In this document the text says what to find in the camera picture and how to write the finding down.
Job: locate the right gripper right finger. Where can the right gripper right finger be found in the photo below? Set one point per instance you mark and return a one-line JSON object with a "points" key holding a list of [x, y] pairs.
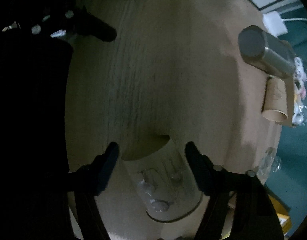
{"points": [[217, 183]]}

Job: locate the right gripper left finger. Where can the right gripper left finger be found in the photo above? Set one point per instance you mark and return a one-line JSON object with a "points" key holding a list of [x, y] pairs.
{"points": [[88, 182]]}

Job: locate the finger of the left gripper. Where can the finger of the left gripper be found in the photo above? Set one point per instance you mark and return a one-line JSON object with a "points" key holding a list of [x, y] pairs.
{"points": [[86, 24]]}

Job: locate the sticker paper cup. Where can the sticker paper cup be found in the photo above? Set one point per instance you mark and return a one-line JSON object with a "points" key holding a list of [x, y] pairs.
{"points": [[162, 178]]}

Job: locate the clear plastic cup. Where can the clear plastic cup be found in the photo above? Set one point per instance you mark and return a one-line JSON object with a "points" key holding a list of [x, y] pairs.
{"points": [[271, 163]]}

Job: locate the plain paper cup far left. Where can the plain paper cup far left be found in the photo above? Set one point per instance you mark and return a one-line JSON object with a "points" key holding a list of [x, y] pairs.
{"points": [[275, 102]]}

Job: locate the orange cardboard box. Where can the orange cardboard box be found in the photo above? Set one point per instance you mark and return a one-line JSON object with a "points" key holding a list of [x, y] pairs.
{"points": [[281, 217]]}

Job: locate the teal curtain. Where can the teal curtain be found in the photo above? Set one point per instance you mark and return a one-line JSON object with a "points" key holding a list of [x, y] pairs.
{"points": [[289, 184]]}

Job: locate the white desk lamp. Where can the white desk lamp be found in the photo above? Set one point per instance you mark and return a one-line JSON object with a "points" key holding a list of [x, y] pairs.
{"points": [[275, 25]]}

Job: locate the dark metal tumbler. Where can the dark metal tumbler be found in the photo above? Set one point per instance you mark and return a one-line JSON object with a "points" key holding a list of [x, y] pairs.
{"points": [[266, 52]]}

